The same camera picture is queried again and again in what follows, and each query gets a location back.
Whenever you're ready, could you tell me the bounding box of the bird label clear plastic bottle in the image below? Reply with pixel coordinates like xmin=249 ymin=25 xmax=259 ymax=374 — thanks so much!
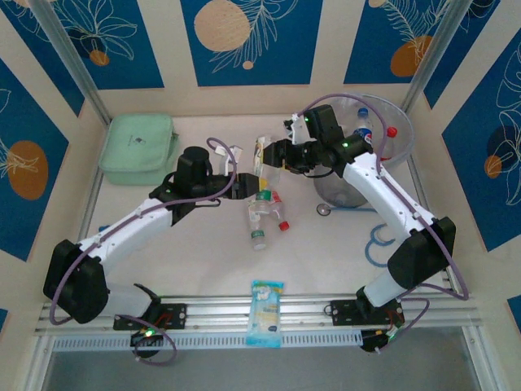
xmin=252 ymin=136 xmax=284 ymax=204

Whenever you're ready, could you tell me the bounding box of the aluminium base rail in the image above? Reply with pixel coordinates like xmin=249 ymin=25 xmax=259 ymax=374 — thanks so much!
xmin=34 ymin=292 xmax=485 ymax=337

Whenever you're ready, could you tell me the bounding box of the aluminium frame post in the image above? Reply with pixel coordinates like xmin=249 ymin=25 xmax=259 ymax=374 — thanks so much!
xmin=401 ymin=0 xmax=475 ymax=111
xmin=30 ymin=0 xmax=112 ymax=125

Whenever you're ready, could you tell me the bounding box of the Coca-Cola bottle red cap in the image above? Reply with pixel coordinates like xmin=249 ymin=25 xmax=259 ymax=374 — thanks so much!
xmin=381 ymin=125 xmax=399 ymax=160

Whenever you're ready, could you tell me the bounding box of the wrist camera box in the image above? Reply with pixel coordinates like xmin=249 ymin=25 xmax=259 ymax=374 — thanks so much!
xmin=283 ymin=113 xmax=307 ymax=144
xmin=217 ymin=144 xmax=244 ymax=174

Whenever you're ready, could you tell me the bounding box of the small Pepsi bottle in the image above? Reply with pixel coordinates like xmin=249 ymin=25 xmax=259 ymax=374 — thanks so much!
xmin=352 ymin=107 xmax=374 ymax=144

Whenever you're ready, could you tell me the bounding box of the leaf label clear plastic bottle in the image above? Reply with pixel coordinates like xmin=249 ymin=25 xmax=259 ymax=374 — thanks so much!
xmin=243 ymin=199 xmax=272 ymax=252

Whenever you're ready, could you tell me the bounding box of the red label bottle red cap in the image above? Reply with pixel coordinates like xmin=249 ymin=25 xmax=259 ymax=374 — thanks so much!
xmin=266 ymin=189 xmax=291 ymax=233

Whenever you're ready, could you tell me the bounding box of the slotted grey cable duct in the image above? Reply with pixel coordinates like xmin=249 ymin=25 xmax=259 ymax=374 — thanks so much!
xmin=52 ymin=328 xmax=363 ymax=354

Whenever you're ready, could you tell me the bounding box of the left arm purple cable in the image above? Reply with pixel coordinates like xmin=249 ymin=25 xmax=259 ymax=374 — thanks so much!
xmin=48 ymin=137 xmax=241 ymax=364

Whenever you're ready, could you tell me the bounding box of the clear plastic bin liner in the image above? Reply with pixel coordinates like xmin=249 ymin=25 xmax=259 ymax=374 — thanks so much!
xmin=325 ymin=93 xmax=415 ymax=169

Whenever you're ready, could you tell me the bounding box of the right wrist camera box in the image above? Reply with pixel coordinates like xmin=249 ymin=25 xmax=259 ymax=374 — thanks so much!
xmin=283 ymin=113 xmax=307 ymax=144

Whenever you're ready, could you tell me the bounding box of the blue wet wipes packet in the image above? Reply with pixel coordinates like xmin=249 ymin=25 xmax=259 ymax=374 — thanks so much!
xmin=245 ymin=279 xmax=286 ymax=349

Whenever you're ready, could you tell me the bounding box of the grey waste bin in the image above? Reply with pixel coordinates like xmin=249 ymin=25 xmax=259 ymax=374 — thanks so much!
xmin=313 ymin=93 xmax=415 ymax=209

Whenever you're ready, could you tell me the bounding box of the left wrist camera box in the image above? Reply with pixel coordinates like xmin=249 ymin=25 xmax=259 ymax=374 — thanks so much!
xmin=217 ymin=144 xmax=244 ymax=174

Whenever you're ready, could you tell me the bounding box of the black electronics module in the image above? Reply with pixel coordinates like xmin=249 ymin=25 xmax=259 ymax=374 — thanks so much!
xmin=360 ymin=328 xmax=399 ymax=354
xmin=129 ymin=327 xmax=166 ymax=349

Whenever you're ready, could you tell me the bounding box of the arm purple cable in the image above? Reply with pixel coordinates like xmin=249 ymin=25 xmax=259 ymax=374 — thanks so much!
xmin=48 ymin=137 xmax=241 ymax=364
xmin=295 ymin=93 xmax=469 ymax=351

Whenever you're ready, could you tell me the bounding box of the blue cable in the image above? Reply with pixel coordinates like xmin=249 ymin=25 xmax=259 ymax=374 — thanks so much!
xmin=317 ymin=202 xmax=396 ymax=269

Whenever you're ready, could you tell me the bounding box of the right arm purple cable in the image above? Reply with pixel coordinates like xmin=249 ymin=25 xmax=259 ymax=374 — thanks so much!
xmin=295 ymin=93 xmax=469 ymax=351

